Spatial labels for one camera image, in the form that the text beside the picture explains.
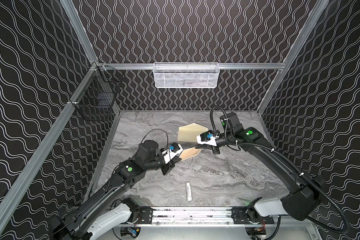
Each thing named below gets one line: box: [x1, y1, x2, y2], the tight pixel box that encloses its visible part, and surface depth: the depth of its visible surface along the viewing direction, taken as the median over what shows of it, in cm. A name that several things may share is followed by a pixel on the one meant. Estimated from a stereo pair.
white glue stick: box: [186, 182, 192, 202], surface depth 82 cm
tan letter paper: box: [179, 147, 204, 161], surface depth 69 cm
